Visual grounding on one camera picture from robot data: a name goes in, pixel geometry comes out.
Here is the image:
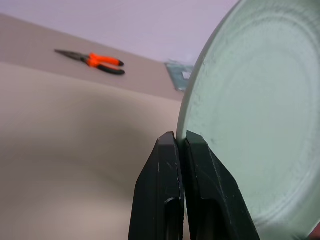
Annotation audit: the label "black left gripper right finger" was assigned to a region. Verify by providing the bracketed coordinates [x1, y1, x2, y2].
[184, 130, 261, 240]

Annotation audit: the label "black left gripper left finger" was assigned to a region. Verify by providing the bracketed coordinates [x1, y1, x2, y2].
[128, 131, 185, 240]

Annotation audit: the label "green plate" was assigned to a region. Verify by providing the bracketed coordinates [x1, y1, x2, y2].
[175, 0, 320, 240]

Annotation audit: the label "orange black long-nose pliers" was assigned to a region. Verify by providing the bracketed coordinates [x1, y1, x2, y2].
[54, 49, 126, 76]

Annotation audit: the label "grey metal bracket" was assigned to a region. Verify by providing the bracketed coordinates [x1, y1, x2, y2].
[164, 59, 195, 92]

